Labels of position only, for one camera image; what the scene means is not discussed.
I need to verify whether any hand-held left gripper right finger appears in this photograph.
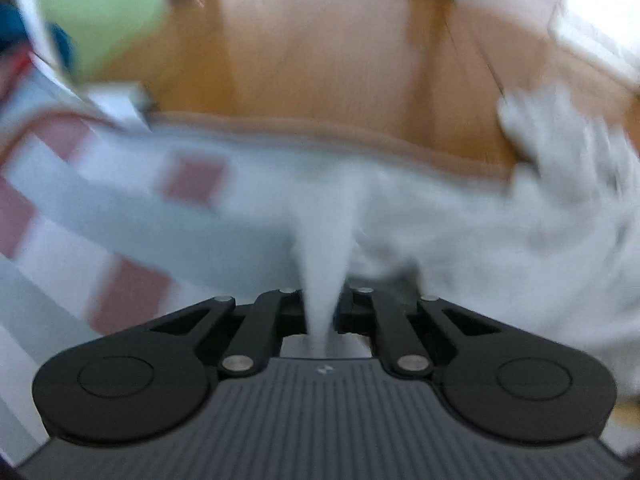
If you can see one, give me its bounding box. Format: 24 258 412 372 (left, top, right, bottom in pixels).
338 286 502 377

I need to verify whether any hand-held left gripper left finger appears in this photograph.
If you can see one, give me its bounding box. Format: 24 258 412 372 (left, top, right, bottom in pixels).
150 287 307 377

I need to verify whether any white sweatshirt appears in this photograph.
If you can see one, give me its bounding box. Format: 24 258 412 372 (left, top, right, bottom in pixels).
287 82 640 356

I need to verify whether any red grey checked mat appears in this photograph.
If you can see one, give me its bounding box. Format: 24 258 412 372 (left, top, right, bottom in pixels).
0 52 523 466

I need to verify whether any blue cloth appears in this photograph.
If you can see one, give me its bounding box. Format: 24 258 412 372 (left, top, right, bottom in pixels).
0 2 77 82

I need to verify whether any light green board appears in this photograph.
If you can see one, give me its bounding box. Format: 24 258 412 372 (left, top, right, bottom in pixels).
37 0 168 83

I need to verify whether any white metal pole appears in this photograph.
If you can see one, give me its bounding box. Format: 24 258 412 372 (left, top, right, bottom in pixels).
10 0 153 132

